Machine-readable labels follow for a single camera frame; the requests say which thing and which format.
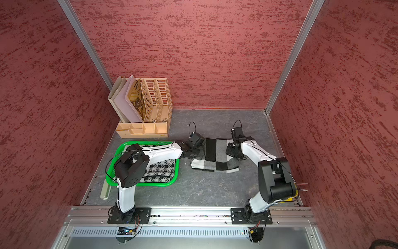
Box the grey black striped scarf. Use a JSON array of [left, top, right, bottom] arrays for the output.
[[191, 138, 240, 173]]

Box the black white checkered knit scarf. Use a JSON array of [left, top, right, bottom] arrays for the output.
[[124, 143, 177, 184]]

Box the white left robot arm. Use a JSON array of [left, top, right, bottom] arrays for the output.
[[105, 141, 204, 215]]

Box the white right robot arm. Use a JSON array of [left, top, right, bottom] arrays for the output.
[[226, 138, 297, 214]]

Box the green plastic basket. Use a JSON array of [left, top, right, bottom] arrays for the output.
[[105, 141, 179, 187]]

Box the beige plastic file organizer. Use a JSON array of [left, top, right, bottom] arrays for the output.
[[116, 78, 173, 139]]

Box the lilac paper folder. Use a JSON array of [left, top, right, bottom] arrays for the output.
[[118, 75, 143, 123]]

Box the yellow metal pencil cup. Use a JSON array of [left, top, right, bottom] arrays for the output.
[[280, 186, 299, 203]]

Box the brown patterned booklet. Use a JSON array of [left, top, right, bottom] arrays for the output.
[[127, 79, 146, 121]]

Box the beige flat ruler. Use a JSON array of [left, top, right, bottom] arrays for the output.
[[100, 179, 112, 200]]

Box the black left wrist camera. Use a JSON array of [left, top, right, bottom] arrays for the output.
[[187, 132, 205, 148]]

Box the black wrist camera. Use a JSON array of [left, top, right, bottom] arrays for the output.
[[187, 132, 205, 148], [231, 127, 245, 141]]

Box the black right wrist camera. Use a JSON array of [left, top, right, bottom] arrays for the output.
[[231, 127, 245, 141]]

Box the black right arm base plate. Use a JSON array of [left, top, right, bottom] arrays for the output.
[[230, 207, 273, 225]]

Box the right black connector with wires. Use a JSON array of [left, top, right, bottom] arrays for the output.
[[247, 225, 265, 243]]

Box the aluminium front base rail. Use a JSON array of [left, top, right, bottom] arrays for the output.
[[53, 206, 325, 249]]

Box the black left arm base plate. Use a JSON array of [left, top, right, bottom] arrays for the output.
[[107, 206, 151, 225]]

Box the left circuit board with wires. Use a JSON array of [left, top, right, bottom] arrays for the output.
[[116, 224, 143, 243]]

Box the left aluminium corner post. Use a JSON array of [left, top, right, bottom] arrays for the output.
[[57, 0, 113, 90]]

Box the aluminium corner post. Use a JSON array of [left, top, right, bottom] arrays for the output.
[[265, 0, 325, 116], [57, 0, 113, 90]]

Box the right aluminium corner post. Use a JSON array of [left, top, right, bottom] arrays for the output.
[[265, 0, 325, 116]]

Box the black cable bottom right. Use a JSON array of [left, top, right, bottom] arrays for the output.
[[368, 239, 398, 249]]

